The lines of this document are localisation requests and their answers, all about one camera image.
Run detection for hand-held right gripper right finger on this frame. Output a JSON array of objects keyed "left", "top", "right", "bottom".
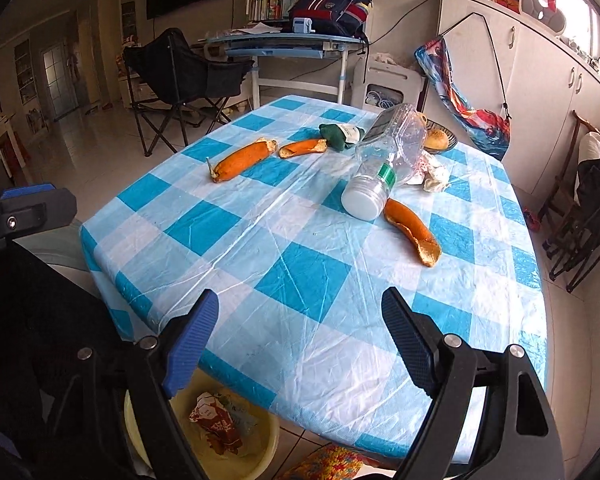
[{"left": 381, "top": 287, "right": 567, "bottom": 480}]

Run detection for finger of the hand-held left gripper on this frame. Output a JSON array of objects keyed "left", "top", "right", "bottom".
[{"left": 0, "top": 183, "right": 78, "bottom": 256}]

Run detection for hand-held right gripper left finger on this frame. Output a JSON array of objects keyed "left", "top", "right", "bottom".
[{"left": 45, "top": 289, "right": 220, "bottom": 480}]

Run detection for red white snack wrapper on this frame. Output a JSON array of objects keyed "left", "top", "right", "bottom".
[{"left": 189, "top": 390, "right": 245, "bottom": 456}]

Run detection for curved orange peel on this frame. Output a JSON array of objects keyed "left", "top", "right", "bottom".
[{"left": 384, "top": 198, "right": 442, "bottom": 267}]

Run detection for yellow plastic basin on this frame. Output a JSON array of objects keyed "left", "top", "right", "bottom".
[{"left": 124, "top": 367, "right": 280, "bottom": 480}]

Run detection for white tissue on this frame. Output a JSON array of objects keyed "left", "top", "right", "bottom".
[{"left": 405, "top": 152, "right": 451, "bottom": 194}]

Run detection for long orange peel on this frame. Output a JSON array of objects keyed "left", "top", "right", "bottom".
[{"left": 207, "top": 139, "right": 279, "bottom": 184}]

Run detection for clear plastic bottle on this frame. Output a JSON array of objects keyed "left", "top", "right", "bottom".
[{"left": 341, "top": 103, "right": 428, "bottom": 221}]

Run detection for dark green packet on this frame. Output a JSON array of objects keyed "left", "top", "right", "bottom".
[{"left": 319, "top": 122, "right": 366, "bottom": 151}]

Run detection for short orange peel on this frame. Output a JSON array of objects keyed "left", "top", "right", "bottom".
[{"left": 279, "top": 138, "right": 328, "bottom": 159}]

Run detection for glass panel door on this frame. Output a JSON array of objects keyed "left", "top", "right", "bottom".
[{"left": 40, "top": 42, "right": 81, "bottom": 121}]

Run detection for blue white checked tablecloth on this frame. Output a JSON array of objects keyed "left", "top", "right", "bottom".
[{"left": 80, "top": 94, "right": 548, "bottom": 463}]

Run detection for white low cabinet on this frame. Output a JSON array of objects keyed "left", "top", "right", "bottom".
[{"left": 120, "top": 75, "right": 151, "bottom": 111}]

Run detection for colourful knitted cushion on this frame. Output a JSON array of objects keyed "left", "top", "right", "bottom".
[{"left": 275, "top": 445, "right": 376, "bottom": 480}]

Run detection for black folding camp chair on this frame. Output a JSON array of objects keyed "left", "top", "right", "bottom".
[{"left": 122, "top": 27, "right": 256, "bottom": 157}]

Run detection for folded black chair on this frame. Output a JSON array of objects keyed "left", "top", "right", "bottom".
[{"left": 542, "top": 147, "right": 600, "bottom": 293}]

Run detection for brown wooden chair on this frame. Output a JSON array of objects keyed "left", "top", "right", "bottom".
[{"left": 537, "top": 110, "right": 600, "bottom": 221}]

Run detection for white plastic stool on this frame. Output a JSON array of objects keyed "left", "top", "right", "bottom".
[{"left": 362, "top": 62, "right": 424, "bottom": 111}]

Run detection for loose white papers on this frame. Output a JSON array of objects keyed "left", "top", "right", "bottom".
[{"left": 240, "top": 21, "right": 284, "bottom": 36}]

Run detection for blue study desk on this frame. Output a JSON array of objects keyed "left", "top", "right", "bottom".
[{"left": 202, "top": 32, "right": 367, "bottom": 111}]

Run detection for row of small ornaments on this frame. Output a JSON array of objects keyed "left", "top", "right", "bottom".
[{"left": 560, "top": 35, "right": 600, "bottom": 81}]

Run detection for dark blue striped backpack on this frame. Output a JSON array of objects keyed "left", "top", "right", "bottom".
[{"left": 287, "top": 0, "right": 373, "bottom": 42}]

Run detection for white rounded plastic rack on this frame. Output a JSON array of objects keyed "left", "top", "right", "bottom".
[{"left": 517, "top": 0, "right": 568, "bottom": 28}]

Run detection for white framed window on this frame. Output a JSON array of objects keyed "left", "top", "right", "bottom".
[{"left": 555, "top": 0, "right": 600, "bottom": 81}]

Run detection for dark wire fruit bowl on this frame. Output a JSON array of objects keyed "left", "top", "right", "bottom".
[{"left": 422, "top": 118, "right": 459, "bottom": 155}]

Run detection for colourful printed strap bag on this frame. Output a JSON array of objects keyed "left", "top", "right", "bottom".
[{"left": 414, "top": 11, "right": 512, "bottom": 161}]

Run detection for black power cable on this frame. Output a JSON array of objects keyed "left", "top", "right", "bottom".
[{"left": 367, "top": 0, "right": 441, "bottom": 46}]

